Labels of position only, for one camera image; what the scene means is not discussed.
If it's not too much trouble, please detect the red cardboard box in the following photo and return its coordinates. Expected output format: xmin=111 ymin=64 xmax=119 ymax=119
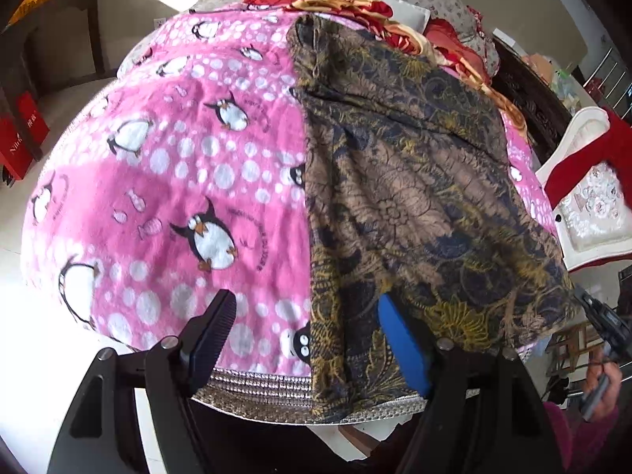
xmin=15 ymin=94 xmax=50 ymax=144
xmin=0 ymin=118 xmax=31 ymax=181

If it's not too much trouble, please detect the brown navy floral shirt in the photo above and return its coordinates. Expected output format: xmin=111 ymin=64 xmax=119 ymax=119
xmin=286 ymin=15 xmax=581 ymax=425

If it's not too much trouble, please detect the dark wooden desk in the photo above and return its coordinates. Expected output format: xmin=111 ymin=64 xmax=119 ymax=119
xmin=0 ymin=0 xmax=117 ymax=159

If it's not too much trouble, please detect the white pillow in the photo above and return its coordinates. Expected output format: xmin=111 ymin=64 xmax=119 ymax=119
xmin=370 ymin=0 xmax=430 ymax=28

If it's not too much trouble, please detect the metal rack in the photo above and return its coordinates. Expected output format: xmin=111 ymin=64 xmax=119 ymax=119
xmin=585 ymin=47 xmax=632 ymax=119

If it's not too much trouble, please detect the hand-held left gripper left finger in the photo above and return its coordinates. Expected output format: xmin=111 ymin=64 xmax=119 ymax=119
xmin=47 ymin=289 xmax=238 ymax=474

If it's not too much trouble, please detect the person's right hand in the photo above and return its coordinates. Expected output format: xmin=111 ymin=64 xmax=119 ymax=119
xmin=595 ymin=363 xmax=624 ymax=420

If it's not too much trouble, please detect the wooden stool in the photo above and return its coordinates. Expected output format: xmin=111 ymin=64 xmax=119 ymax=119
xmin=545 ymin=321 xmax=606 ymax=396

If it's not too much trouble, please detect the dark carved wooden cabinet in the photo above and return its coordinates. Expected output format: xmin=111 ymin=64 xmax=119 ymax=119
xmin=491 ymin=34 xmax=576 ymax=164

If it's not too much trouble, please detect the white chair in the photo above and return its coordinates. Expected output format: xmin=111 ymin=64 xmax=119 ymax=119
xmin=536 ymin=106 xmax=632 ymax=272

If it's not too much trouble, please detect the pink penguin blanket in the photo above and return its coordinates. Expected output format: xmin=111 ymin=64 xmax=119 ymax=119
xmin=22 ymin=10 xmax=561 ymax=378

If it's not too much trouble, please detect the white floral chair cushion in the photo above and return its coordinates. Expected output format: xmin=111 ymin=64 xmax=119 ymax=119
xmin=560 ymin=165 xmax=632 ymax=252

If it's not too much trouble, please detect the person's right forearm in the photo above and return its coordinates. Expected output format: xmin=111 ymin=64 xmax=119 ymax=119
xmin=543 ymin=402 xmax=620 ymax=474

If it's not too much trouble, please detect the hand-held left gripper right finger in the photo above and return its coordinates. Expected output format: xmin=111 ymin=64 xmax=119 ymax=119
xmin=378 ymin=295 xmax=564 ymax=474

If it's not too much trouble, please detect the red gold satin blanket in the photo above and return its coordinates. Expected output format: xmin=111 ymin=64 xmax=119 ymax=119
xmin=286 ymin=0 xmax=527 ymax=129

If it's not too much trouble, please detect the red cloth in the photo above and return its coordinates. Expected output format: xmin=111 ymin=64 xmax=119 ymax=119
xmin=543 ymin=109 xmax=632 ymax=208

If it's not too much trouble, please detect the bed with sparkly trim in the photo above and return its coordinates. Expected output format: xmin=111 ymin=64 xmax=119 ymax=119
xmin=190 ymin=365 xmax=482 ymax=428

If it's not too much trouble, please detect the pile of plastic bags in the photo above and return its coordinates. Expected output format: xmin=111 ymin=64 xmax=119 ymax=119
xmin=523 ymin=52 xmax=593 ymax=109

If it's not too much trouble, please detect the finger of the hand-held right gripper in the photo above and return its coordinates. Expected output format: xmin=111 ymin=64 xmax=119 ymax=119
xmin=573 ymin=284 xmax=610 ymax=324

